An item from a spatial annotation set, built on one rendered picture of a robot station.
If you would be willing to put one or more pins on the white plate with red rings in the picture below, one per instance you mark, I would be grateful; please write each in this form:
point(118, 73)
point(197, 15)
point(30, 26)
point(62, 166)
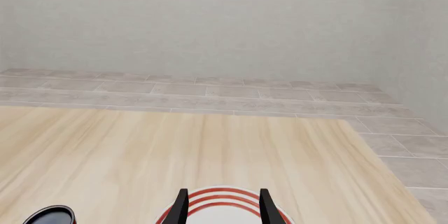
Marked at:
point(224, 207)

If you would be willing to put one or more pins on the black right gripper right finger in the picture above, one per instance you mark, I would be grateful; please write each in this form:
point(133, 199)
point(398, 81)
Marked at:
point(269, 209)

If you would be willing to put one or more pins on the black bowl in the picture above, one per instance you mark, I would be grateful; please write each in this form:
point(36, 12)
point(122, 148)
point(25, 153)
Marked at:
point(52, 215)

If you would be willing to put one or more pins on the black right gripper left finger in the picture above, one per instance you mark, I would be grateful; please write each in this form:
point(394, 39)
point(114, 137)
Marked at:
point(177, 210)

